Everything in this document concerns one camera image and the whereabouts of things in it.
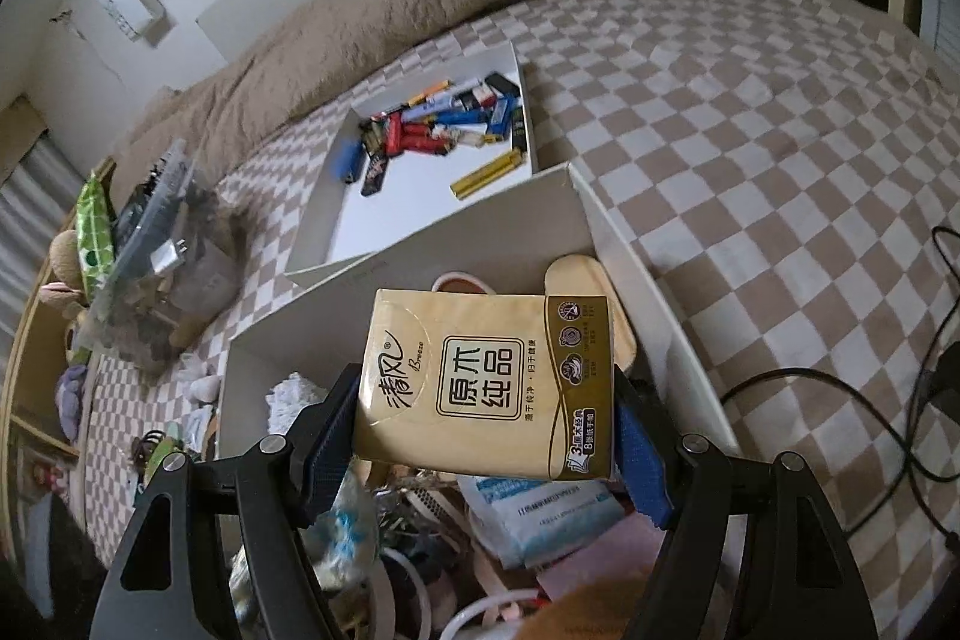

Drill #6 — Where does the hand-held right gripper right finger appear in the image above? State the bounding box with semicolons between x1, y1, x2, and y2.
615;377;882;640

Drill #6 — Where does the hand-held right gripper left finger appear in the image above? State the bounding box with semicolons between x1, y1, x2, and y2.
94;364;362;640

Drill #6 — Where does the gold tissue packet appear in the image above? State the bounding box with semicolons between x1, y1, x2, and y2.
352;289;638;482

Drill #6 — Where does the white shoe box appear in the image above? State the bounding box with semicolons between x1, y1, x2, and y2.
217;164;743;640

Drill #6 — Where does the white lace cloth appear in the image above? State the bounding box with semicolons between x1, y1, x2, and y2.
266;372;331;431

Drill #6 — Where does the pink brown notebook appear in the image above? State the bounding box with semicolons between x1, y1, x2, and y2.
536;520;668;603

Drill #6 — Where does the blue white packet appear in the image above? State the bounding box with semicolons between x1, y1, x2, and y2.
457;475;627;570

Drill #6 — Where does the white cotton wad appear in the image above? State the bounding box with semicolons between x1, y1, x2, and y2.
184;362;222;405

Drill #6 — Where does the clear plastic storage bin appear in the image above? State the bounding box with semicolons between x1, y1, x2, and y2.
75;137;241;378

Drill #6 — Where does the white shallow tray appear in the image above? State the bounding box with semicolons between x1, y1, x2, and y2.
283;40;541;289

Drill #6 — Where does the purple plush toy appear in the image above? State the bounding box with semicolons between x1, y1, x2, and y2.
56;364;91;442

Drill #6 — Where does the wooden bedside shelf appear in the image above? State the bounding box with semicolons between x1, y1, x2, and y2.
0;160;113;536

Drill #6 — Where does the green dotted snack bag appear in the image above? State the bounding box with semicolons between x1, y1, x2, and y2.
75;173;121;300

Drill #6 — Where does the brown fleece plush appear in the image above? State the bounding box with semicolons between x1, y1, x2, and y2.
49;231;87;311

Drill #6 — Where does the checkered bed sheet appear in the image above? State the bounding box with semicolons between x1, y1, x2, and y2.
75;0;960;640

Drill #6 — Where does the pile of lighters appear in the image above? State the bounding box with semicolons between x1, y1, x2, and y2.
334;72;530;199

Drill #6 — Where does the grey curtain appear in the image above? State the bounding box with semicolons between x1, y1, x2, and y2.
0;137;83;221

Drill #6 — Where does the white cord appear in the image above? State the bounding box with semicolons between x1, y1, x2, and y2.
375;550;541;640

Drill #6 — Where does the black cable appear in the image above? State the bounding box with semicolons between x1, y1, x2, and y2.
720;224;960;536

